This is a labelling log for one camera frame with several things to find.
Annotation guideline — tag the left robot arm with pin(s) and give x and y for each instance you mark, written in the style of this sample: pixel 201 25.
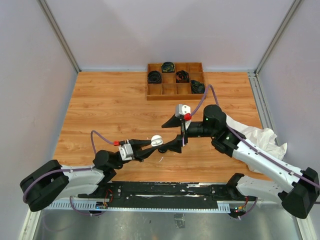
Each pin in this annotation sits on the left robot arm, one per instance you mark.
pixel 54 181

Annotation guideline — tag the white charging case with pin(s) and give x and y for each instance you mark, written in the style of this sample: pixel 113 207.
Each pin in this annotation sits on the white charging case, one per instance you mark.
pixel 156 141

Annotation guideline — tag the crumpled white cloth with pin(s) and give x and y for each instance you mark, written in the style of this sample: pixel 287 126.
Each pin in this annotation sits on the crumpled white cloth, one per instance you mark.
pixel 264 138

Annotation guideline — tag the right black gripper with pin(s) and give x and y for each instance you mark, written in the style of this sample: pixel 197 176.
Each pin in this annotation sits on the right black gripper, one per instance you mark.
pixel 175 145

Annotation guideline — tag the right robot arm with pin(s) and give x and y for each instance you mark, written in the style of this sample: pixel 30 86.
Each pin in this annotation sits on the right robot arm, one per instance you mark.
pixel 296 190

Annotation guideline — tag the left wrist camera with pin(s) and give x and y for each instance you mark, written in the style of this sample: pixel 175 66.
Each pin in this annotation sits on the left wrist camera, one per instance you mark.
pixel 126 152

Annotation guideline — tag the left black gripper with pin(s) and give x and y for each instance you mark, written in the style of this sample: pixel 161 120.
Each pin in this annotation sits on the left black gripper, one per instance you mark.
pixel 139 154

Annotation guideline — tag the wooden compartment tray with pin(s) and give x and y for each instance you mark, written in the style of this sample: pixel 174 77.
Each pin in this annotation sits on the wooden compartment tray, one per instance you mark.
pixel 175 81

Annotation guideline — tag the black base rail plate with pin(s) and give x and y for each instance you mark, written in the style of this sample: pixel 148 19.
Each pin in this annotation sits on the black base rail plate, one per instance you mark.
pixel 164 195

